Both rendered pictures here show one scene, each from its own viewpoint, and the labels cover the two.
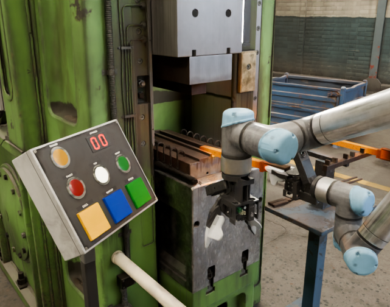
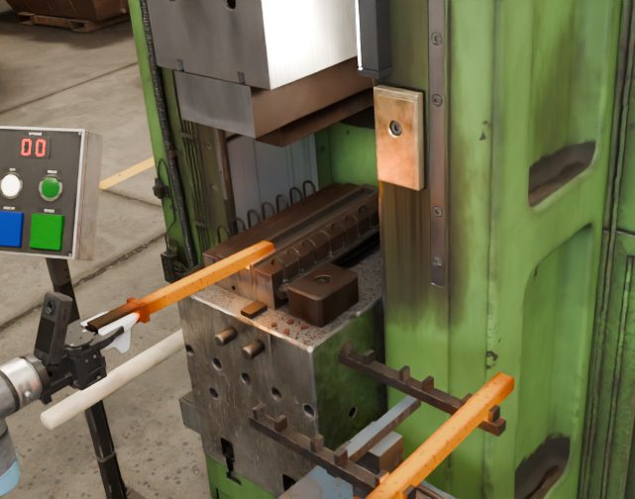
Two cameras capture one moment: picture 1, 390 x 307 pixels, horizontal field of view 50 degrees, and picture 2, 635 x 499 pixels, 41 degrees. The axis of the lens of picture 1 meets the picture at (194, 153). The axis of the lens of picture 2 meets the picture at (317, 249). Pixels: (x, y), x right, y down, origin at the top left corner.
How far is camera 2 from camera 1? 217 cm
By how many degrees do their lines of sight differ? 75
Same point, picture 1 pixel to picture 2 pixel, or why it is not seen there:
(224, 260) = (249, 453)
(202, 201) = (192, 321)
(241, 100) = (396, 200)
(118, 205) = (4, 228)
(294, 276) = not seen: outside the picture
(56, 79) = not seen: hidden behind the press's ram
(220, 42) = (223, 58)
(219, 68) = (229, 108)
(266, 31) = (472, 51)
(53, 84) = not seen: hidden behind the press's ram
